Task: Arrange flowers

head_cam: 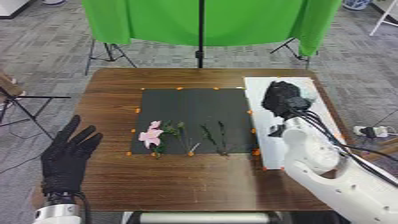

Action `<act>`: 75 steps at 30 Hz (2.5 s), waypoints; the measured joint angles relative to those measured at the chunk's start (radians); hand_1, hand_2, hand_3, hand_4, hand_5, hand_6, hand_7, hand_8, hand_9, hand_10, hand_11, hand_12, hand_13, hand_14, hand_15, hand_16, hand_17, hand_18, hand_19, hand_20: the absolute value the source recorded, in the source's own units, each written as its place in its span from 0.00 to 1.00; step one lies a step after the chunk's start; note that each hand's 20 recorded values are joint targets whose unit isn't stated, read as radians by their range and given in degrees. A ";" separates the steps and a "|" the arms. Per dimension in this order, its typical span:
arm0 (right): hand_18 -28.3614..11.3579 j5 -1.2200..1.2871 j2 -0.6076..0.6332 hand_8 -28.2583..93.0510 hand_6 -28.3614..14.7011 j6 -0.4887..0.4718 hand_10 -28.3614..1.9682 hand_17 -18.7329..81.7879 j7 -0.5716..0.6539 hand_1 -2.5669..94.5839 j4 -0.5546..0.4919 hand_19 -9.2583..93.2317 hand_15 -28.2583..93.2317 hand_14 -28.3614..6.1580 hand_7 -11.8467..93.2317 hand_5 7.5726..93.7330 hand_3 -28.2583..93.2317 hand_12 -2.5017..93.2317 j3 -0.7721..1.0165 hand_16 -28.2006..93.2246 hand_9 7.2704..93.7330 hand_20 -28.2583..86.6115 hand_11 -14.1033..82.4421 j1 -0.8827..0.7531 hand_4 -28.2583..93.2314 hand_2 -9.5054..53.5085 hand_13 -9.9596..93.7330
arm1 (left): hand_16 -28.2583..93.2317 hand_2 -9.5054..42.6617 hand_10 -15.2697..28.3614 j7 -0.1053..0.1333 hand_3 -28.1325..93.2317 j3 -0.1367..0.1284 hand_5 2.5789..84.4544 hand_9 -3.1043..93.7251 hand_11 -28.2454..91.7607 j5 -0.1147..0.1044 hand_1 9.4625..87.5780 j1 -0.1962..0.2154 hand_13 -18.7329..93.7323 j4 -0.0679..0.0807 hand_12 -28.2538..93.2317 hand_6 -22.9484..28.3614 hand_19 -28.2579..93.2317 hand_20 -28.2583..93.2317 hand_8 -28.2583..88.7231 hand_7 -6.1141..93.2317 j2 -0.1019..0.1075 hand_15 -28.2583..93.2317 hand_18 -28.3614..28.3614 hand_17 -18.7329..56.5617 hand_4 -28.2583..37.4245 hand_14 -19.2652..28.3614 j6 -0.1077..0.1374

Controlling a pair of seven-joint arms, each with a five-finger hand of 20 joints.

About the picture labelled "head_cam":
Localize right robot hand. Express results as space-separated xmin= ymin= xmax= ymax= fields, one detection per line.
xmin=261 ymin=79 xmax=316 ymax=118

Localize blue and white vase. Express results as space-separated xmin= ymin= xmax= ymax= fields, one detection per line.
xmin=341 ymin=0 xmax=375 ymax=11

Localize pink flower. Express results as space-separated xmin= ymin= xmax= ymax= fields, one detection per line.
xmin=136 ymin=120 xmax=168 ymax=160

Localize black tripod legs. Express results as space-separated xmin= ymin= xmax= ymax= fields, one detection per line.
xmin=83 ymin=39 xmax=138 ymax=76
xmin=268 ymin=36 xmax=312 ymax=70

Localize pale grey bar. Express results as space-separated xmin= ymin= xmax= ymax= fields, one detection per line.
xmin=126 ymin=212 xmax=277 ymax=224

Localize black stand pole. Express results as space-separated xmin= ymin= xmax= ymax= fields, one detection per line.
xmin=195 ymin=0 xmax=206 ymax=69

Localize black folding stand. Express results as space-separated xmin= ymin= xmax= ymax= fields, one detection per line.
xmin=0 ymin=71 xmax=72 ymax=140

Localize black cable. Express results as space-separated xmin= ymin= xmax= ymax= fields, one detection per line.
xmin=291 ymin=108 xmax=398 ymax=188

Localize white sheet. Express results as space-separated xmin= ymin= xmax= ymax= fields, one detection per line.
xmin=243 ymin=76 xmax=348 ymax=171

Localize green sprig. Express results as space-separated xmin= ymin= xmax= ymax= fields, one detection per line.
xmin=199 ymin=123 xmax=218 ymax=147
xmin=161 ymin=121 xmax=202 ymax=155
xmin=215 ymin=120 xmax=232 ymax=157

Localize white power strip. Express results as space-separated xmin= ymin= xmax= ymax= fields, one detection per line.
xmin=351 ymin=125 xmax=391 ymax=139

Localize white frame stand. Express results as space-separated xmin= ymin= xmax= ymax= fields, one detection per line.
xmin=367 ymin=0 xmax=398 ymax=37

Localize dark mat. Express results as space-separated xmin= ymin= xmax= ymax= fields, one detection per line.
xmin=129 ymin=87 xmax=259 ymax=156

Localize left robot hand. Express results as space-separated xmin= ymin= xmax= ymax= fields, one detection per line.
xmin=39 ymin=114 xmax=104 ymax=196

